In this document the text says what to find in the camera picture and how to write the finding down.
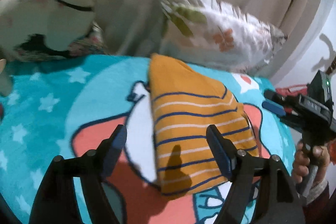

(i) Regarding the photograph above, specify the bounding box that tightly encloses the red hanging bag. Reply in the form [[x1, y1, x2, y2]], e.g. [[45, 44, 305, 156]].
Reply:
[[276, 84, 308, 96]]

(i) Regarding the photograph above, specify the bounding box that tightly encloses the orange striped small sweater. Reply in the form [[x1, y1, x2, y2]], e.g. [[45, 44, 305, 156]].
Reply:
[[149, 55, 259, 198]]

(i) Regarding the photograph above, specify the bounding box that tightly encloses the beige sleeve right forearm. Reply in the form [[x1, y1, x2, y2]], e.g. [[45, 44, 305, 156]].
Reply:
[[303, 179, 335, 224]]

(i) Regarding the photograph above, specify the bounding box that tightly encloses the person right hand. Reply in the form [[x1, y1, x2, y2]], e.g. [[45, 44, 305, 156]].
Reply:
[[291, 141, 330, 186]]

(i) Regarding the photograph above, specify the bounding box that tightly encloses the white floral pillow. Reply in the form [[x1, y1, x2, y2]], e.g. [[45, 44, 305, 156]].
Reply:
[[159, 0, 287, 75]]

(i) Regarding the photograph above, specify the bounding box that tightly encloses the turquoise star cartoon blanket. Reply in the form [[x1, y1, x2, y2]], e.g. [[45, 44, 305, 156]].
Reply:
[[0, 53, 297, 224]]

